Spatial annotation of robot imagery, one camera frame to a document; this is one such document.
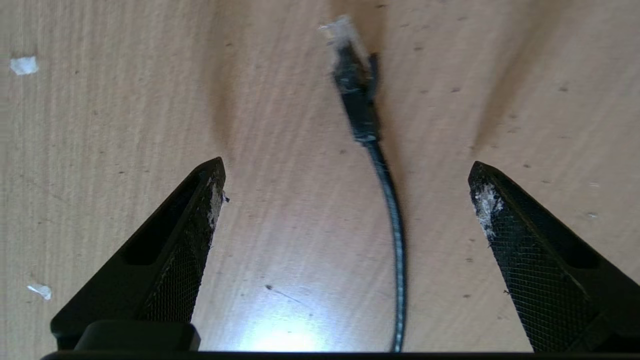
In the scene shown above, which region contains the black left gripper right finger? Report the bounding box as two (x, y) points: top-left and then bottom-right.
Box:
(468, 161), (640, 353)

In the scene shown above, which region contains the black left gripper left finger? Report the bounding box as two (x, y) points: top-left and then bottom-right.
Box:
(50, 157), (227, 351)

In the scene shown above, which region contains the black ethernet cable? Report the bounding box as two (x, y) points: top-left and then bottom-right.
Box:
(318, 14), (409, 353)

